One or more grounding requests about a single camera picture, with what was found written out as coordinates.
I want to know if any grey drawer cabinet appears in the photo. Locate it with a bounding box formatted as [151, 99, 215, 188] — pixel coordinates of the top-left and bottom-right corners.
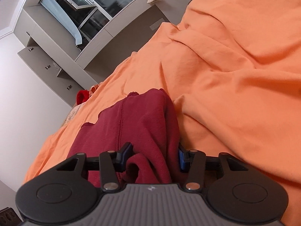
[14, 5, 99, 107]

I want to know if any maroon long-sleeve shirt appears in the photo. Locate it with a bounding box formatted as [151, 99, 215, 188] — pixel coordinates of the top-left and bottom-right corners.
[67, 88, 189, 189]

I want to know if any orange blanket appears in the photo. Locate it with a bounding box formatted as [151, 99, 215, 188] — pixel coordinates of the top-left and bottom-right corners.
[22, 0, 301, 226]

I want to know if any black power strip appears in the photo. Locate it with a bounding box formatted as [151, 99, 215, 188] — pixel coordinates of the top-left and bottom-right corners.
[0, 207, 18, 222]

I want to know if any pale patterned cloth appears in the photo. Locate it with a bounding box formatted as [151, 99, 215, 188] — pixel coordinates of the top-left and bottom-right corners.
[62, 82, 99, 128]

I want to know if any light blue curtain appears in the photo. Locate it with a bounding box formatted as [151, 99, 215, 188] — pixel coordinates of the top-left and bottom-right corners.
[40, 0, 83, 46]

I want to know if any grey window bench unit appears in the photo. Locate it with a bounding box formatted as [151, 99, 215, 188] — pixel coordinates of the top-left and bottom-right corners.
[75, 0, 195, 76]

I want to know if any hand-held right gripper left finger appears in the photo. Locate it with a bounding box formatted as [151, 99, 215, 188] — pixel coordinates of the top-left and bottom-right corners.
[55, 142, 134, 192]

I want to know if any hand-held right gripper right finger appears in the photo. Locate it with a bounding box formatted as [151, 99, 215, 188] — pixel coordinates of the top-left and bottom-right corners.
[178, 146, 250, 191]

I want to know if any red plush cloth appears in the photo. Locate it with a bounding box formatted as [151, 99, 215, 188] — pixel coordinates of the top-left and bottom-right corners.
[76, 90, 91, 104]

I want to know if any white label sticker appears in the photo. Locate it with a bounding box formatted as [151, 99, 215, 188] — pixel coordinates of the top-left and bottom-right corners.
[150, 20, 164, 30]

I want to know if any window with metal frame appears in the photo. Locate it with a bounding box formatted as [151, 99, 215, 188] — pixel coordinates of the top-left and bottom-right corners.
[39, 0, 151, 50]

